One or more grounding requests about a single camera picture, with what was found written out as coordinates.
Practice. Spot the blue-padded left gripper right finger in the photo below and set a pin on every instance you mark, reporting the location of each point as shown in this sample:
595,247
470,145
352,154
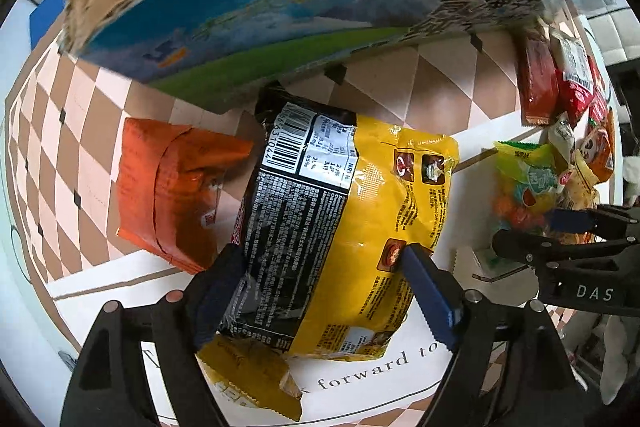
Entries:
508,366

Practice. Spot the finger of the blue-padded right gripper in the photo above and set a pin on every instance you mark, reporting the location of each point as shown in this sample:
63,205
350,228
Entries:
540,249
602,220

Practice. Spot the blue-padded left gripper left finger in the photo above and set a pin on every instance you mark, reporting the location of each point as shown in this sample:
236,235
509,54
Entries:
109,386

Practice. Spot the pale green plum snack packet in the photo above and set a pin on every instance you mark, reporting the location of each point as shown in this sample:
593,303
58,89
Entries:
561,136

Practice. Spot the small red snack packet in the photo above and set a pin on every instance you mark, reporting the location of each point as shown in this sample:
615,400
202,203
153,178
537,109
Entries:
573,100

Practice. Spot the yellow black noodle packet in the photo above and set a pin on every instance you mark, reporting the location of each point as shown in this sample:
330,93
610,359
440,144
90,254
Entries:
340,226

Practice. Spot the orange snack packet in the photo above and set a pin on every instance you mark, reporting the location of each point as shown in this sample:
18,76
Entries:
168,188
598,149

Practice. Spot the yellow cracker snack bag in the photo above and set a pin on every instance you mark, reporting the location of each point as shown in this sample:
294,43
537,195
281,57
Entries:
577,184

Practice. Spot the white wafer snack packet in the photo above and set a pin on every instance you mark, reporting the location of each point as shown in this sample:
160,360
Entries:
500,280

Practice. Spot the green candy bag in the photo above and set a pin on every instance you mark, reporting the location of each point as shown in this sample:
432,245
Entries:
527,186

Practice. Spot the red crown spicy strip packet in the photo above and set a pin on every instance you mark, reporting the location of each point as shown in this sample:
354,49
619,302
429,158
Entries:
598,108

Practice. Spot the dark red snack packet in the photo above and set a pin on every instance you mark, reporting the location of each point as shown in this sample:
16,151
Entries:
537,81

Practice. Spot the small yellow snack packet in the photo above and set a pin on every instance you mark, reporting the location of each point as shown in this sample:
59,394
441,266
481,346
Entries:
251,374

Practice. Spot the silver white snack packet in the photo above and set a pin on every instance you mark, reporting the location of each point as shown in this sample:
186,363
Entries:
571,59

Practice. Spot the white padded chair right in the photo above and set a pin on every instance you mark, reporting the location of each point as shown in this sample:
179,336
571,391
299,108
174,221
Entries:
617,33

